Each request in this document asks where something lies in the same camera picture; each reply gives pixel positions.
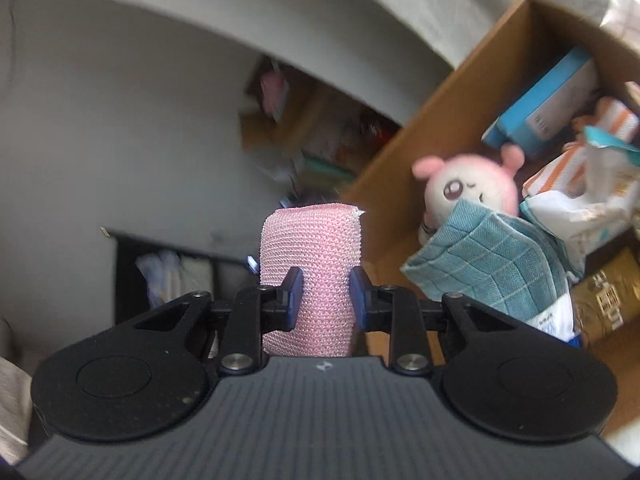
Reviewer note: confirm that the orange striped packet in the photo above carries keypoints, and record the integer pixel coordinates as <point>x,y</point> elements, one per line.
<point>617,120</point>

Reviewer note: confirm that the white packet teal edge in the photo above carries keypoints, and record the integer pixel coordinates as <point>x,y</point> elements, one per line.
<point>610,175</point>

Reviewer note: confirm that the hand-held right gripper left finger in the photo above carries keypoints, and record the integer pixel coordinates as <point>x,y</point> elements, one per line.
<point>292,300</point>

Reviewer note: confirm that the teal checked cloth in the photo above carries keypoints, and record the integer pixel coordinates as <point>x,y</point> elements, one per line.
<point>490,260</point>

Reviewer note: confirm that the pink white plush toy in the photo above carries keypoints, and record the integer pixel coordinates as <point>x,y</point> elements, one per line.
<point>470,185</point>

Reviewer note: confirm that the gold packet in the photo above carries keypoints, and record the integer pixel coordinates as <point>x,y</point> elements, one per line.
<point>607,300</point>

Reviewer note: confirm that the light blue carton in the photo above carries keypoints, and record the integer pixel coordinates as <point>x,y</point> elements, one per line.
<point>540,110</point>

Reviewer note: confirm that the brown cardboard box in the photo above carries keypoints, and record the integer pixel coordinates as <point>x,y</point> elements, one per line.
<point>450,125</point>

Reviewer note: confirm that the white tissue pack blue dots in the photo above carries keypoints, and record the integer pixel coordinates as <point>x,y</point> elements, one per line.
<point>570,220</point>

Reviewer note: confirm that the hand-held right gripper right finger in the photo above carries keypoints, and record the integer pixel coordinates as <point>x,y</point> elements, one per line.
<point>359,300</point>

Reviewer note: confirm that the pink mesh sponge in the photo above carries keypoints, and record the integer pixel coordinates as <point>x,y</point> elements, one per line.
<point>325,260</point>

